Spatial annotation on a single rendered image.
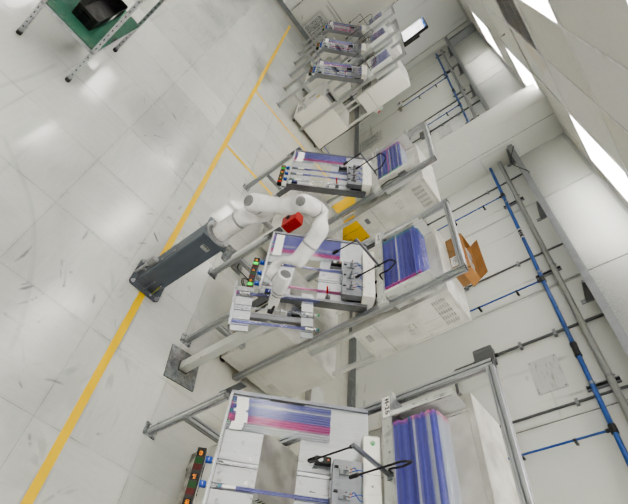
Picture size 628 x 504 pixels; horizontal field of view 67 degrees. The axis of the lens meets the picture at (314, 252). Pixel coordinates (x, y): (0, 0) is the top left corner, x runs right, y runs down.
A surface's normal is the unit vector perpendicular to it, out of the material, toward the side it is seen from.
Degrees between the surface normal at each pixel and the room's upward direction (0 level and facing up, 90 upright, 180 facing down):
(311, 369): 90
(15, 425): 0
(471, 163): 90
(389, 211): 90
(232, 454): 44
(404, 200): 90
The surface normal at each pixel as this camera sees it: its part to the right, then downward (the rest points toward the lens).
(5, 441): 0.78, -0.46
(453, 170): -0.08, 0.60
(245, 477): 0.13, -0.79
